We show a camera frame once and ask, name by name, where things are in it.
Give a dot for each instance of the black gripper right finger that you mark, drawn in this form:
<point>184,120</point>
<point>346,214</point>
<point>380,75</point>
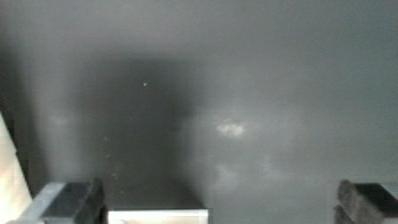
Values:
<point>366,203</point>

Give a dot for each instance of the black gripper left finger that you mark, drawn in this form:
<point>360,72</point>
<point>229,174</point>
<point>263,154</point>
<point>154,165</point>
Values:
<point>67,204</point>

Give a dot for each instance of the white small drawer box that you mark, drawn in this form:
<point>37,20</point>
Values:
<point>186,216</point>

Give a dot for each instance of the white U-shaped boundary frame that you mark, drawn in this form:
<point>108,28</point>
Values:
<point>14,194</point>

